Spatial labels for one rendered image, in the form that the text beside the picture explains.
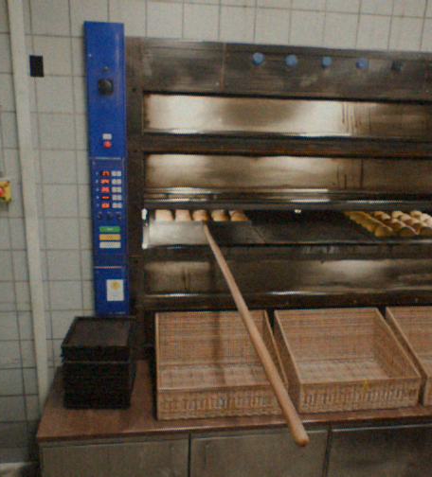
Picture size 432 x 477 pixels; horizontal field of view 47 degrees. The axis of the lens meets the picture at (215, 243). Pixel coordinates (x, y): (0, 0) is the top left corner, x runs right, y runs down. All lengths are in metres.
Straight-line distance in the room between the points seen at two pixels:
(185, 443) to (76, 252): 0.98
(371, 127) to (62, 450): 1.94
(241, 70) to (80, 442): 1.70
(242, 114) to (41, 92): 0.86
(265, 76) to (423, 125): 0.79
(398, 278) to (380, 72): 1.03
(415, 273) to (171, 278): 1.27
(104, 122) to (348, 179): 1.16
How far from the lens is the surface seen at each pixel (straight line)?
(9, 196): 2.31
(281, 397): 1.27
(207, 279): 2.45
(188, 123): 2.26
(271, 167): 2.37
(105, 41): 2.24
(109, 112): 2.24
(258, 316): 2.53
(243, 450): 2.28
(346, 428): 2.36
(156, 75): 2.28
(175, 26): 2.28
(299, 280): 2.55
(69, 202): 2.34
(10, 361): 2.69
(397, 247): 2.69
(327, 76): 2.42
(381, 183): 2.55
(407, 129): 2.57
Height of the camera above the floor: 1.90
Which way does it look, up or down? 17 degrees down
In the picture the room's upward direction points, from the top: 2 degrees clockwise
